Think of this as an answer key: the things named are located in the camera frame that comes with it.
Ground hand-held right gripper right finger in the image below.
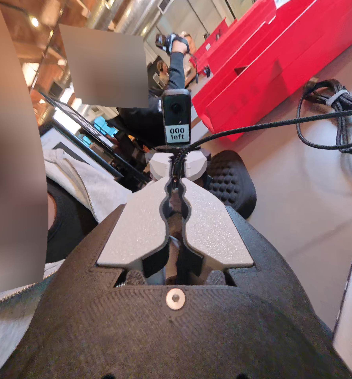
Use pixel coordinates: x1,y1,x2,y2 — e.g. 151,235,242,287
177,178,254,285

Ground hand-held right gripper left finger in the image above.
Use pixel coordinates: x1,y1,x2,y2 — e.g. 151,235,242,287
97,177,172,285

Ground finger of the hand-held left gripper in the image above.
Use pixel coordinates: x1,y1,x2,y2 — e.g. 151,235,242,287
182,151,208,182
149,152,174,182

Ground black braided usb-c cable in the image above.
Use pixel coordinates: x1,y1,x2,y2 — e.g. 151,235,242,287
171,78,352,191

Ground black dimpled wrist rest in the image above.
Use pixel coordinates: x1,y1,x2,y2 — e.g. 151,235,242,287
204,150,257,220

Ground teal storage boxes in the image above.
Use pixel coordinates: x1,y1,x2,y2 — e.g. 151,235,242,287
78,115,118,147

